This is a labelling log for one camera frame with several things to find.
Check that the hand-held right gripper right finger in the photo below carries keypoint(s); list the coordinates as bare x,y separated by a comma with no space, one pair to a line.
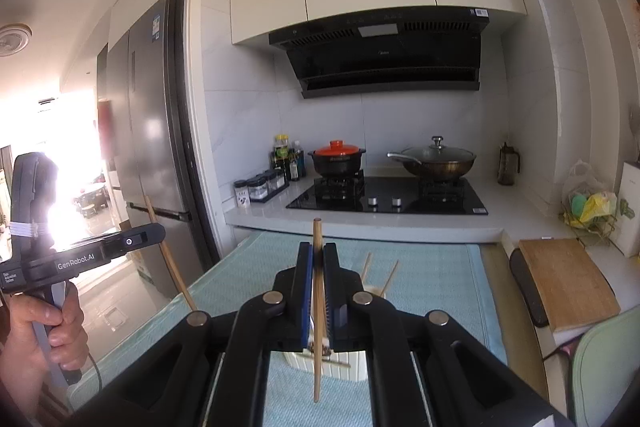
327,297

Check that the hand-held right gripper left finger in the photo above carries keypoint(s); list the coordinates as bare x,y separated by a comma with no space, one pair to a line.
306,297

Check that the wooden chopstick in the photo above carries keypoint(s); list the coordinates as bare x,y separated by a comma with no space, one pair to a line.
390,279
317,232
365,269
172,267

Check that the cream ribbed utensil holder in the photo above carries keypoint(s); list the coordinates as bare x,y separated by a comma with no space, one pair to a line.
345,369

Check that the person's left forearm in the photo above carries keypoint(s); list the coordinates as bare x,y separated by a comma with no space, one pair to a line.
12,399

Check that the person's left hand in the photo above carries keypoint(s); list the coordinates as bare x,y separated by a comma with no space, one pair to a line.
20,347

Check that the light blue woven mat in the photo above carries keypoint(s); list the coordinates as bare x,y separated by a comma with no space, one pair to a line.
440,272

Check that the black gas stove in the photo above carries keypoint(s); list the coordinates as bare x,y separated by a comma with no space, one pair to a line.
390,199

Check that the rack of spice jars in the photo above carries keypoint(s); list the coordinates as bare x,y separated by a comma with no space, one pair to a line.
260,189

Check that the dark sauce bottle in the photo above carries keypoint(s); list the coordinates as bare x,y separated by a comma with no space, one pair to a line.
296,167

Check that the red hanging decoration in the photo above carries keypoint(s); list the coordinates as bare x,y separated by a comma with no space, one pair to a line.
106,134

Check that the black clay pot orange lid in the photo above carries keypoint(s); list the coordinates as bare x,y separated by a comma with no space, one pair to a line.
337,157

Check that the yellow cap bottle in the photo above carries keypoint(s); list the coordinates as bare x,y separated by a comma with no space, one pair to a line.
281,152

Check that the silver refrigerator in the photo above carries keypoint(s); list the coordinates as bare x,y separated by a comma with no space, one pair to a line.
150,132

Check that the black wok with glass lid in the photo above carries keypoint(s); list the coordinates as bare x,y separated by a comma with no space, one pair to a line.
435,159

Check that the black oblong pad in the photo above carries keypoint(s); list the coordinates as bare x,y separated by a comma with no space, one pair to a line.
530,292

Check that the brown pitcher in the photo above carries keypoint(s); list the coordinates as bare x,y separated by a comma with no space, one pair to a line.
507,164

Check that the round ceiling light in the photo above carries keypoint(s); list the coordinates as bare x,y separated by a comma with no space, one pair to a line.
12,39

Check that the wooden cutting board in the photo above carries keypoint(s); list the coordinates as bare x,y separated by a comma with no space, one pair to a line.
567,282

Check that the black range hood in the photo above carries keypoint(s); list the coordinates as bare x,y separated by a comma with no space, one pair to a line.
380,57

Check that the yellow plastic bag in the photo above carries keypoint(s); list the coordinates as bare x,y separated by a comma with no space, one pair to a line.
595,204

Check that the mint green chair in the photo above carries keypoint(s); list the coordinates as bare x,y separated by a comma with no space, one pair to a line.
607,372

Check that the white box appliance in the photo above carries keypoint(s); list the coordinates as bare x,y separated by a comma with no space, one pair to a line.
631,207

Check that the dark door frame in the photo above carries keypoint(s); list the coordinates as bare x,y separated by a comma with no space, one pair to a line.
192,107

